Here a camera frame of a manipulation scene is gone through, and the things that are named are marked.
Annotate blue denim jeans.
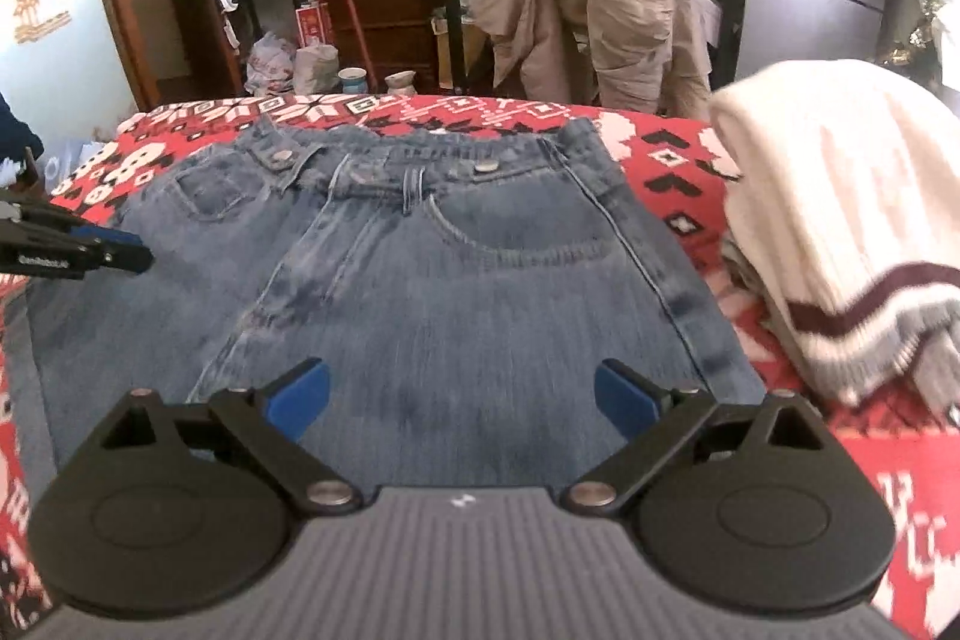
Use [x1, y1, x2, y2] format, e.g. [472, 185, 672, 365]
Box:
[3, 119, 763, 494]

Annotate dark navy garment pile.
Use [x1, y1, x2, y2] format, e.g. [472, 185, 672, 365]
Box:
[0, 96, 44, 170]

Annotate red patterned blanket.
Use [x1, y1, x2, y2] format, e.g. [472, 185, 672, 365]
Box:
[39, 94, 958, 638]

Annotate cream striped knit sweater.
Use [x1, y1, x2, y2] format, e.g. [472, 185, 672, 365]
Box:
[709, 60, 958, 424]

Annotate white plastic bag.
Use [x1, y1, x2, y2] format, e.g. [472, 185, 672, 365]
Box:
[244, 32, 340, 97]

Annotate light blue ceramic pot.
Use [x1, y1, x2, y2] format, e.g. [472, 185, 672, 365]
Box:
[338, 67, 370, 94]

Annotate white ceramic pot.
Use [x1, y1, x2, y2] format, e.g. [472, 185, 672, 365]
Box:
[384, 70, 416, 96]

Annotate dark wooden drawer cabinet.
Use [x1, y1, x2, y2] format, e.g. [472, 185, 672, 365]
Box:
[317, 0, 443, 94]

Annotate beige jacket on chair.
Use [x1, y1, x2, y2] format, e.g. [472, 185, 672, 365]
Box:
[469, 0, 711, 120]

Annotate red broom handle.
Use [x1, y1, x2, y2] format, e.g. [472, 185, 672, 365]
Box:
[345, 0, 379, 92]

